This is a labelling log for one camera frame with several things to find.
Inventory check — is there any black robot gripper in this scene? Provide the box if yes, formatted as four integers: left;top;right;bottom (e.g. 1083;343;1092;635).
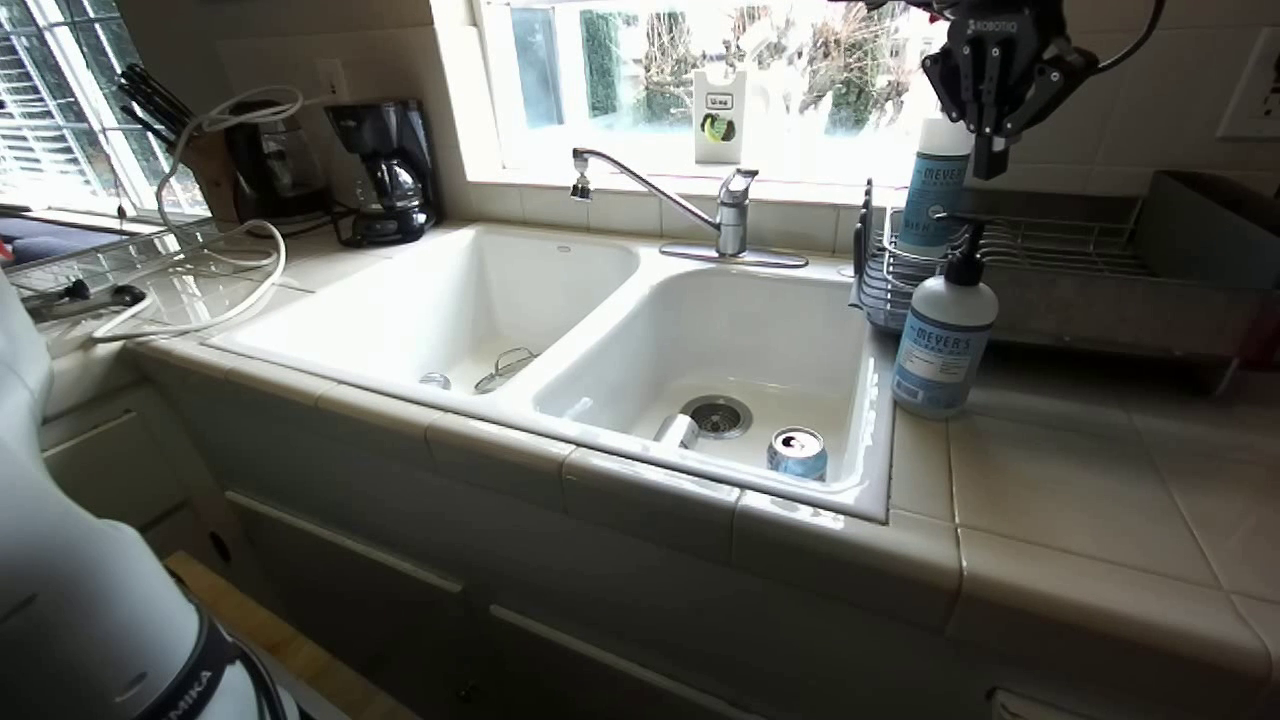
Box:
918;0;1098;180

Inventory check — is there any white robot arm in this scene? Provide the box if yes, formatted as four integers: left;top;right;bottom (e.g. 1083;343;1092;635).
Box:
0;280;303;720

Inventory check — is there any blue bottle in rack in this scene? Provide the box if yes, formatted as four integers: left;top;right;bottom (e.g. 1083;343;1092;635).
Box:
893;115;973;254

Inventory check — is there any chrome sink faucet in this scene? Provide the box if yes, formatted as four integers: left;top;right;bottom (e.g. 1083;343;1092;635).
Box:
570;145;804;266

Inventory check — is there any white double basin sink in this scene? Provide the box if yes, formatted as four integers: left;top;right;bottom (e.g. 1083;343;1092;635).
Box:
218;224;893;518

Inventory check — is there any aluminium can in sink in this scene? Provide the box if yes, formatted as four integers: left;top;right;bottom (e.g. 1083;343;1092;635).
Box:
769;429;829;478

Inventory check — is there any metal sink drain strainer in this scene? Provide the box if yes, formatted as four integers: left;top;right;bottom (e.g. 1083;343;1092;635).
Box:
685;396;752;435

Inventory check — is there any black drip coffee maker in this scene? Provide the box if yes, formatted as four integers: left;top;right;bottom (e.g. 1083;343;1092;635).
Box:
323;100;445;247

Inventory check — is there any grey wire dish rack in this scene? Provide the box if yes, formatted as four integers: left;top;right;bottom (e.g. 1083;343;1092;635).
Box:
853;166;1280;371

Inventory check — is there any wire whisk in sink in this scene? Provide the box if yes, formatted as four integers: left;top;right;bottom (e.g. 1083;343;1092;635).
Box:
473;347;538;396

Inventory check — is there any white cable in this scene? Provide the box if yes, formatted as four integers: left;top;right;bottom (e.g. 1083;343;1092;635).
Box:
87;83;311;347

